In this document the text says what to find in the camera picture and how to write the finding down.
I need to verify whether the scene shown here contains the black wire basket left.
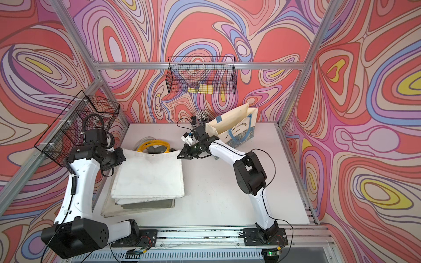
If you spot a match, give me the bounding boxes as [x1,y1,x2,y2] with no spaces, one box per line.
[34,91,120,167]

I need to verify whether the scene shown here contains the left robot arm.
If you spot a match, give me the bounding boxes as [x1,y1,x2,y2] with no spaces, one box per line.
[41,114,139,259]

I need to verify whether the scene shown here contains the aluminium frame post right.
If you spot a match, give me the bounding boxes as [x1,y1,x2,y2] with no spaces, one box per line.
[277,1,343,127]

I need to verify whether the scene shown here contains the cream canvas tote bag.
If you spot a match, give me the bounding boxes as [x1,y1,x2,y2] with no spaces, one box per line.
[100,135,175,218]

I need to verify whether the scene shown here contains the black wire basket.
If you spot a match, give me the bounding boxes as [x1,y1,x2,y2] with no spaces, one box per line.
[166,55,237,95]
[34,91,120,167]

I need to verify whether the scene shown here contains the aluminium frame post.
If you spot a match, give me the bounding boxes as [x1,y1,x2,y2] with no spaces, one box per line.
[277,1,343,127]
[49,0,130,127]

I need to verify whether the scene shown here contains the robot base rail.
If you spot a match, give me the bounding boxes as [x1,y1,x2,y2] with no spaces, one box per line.
[69,225,342,263]

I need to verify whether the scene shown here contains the black cup of sticks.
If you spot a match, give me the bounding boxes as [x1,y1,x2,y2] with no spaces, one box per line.
[196,110,209,127]

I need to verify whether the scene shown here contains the white yellow-handled bag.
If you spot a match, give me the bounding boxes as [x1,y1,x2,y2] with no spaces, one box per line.
[110,149,185,205]

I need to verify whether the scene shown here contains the yellow sticky notes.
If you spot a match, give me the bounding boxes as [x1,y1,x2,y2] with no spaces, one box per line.
[187,84,214,94]

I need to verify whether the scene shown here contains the aluminium frame post left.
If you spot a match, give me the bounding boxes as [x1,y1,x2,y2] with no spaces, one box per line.
[49,0,130,127]

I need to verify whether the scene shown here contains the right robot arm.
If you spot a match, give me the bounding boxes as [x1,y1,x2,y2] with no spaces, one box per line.
[177,126,289,248]

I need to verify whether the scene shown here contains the aluminium frame crossbar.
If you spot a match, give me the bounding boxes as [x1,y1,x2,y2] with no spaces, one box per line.
[93,61,307,70]

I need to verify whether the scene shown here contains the cream blue-handled tote bag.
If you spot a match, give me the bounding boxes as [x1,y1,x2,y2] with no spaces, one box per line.
[206,103,258,148]

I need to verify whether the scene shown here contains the olive green canvas bag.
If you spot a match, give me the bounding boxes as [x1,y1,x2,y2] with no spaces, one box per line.
[114,146,175,210]

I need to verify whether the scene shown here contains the black wire basket back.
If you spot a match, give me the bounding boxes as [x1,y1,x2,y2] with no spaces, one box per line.
[166,55,237,95]

